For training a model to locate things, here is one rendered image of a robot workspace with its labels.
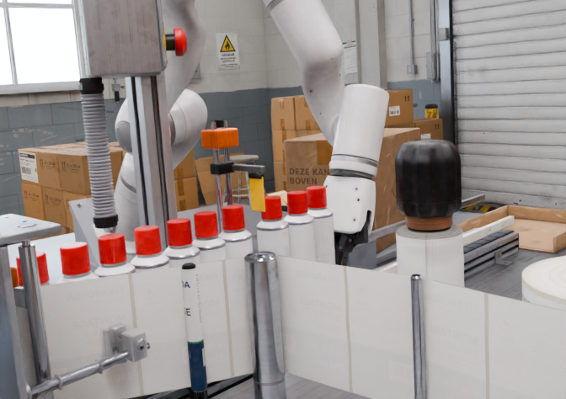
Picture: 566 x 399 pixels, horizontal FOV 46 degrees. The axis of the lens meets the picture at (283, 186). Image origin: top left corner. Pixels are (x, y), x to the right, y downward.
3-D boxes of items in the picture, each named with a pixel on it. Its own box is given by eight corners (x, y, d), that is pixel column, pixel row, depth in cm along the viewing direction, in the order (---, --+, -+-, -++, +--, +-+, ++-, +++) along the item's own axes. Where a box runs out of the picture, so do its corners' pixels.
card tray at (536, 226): (554, 253, 153) (554, 236, 153) (454, 240, 172) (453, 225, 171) (600, 227, 175) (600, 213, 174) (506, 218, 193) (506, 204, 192)
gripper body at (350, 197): (317, 166, 119) (307, 227, 118) (363, 168, 112) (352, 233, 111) (343, 174, 125) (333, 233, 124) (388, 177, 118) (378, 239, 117)
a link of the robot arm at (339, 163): (320, 154, 119) (317, 170, 119) (360, 155, 113) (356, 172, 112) (348, 163, 125) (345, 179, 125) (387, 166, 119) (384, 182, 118)
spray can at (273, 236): (274, 329, 104) (266, 201, 101) (256, 321, 108) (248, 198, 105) (301, 321, 107) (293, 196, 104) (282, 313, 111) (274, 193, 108)
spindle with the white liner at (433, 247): (445, 385, 82) (439, 145, 77) (385, 367, 88) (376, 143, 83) (480, 360, 88) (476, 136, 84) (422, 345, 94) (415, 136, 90)
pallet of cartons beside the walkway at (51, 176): (208, 266, 471) (198, 140, 457) (99, 296, 417) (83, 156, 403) (126, 242, 561) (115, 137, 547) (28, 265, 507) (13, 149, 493)
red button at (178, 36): (162, 27, 87) (185, 25, 88) (162, 29, 91) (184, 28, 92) (165, 55, 88) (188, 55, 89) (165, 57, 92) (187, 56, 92)
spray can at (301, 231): (304, 321, 107) (296, 195, 104) (281, 314, 111) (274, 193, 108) (326, 311, 111) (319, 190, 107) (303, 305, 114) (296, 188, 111)
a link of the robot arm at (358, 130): (325, 157, 123) (339, 152, 114) (337, 88, 124) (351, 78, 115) (368, 167, 124) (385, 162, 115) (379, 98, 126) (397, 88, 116)
